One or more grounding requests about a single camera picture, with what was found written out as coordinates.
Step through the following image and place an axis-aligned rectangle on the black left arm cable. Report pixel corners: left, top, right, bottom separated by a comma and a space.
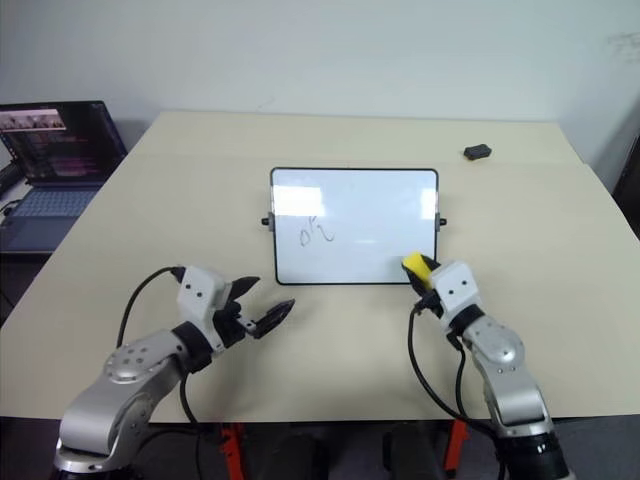
117, 266, 201, 426

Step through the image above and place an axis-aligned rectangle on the red clamp under table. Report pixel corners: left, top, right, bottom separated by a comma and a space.
218, 423, 246, 480
443, 419, 469, 475

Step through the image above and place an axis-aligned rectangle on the yellow sponge eraser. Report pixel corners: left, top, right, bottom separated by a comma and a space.
402, 253, 435, 291

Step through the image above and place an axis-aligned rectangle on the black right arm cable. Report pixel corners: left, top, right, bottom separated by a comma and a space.
407, 294, 501, 441

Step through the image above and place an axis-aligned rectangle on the black device beside laptop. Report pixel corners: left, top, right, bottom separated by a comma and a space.
0, 160, 22, 202

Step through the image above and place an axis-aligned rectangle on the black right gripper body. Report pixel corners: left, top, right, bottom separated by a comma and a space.
417, 289, 444, 319

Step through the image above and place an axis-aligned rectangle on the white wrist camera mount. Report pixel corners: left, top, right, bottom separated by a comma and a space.
429, 260, 482, 329
177, 266, 226, 351

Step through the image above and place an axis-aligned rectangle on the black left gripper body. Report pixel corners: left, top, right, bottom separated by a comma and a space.
212, 280, 262, 352

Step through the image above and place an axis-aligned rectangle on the open blue laptop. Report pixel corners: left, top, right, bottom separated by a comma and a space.
0, 100, 128, 254

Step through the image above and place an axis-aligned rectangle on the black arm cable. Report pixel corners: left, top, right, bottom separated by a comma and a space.
117, 266, 201, 426
407, 294, 501, 441

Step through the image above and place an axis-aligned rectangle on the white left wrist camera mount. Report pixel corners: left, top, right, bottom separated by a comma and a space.
177, 266, 226, 351

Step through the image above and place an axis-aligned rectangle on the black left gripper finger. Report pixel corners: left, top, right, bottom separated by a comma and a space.
229, 275, 262, 304
251, 298, 297, 339

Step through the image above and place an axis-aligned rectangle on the small black-framed whiteboard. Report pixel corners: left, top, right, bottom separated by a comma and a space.
259, 167, 449, 287

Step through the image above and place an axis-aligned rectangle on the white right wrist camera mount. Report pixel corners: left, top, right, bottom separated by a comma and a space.
429, 260, 482, 329

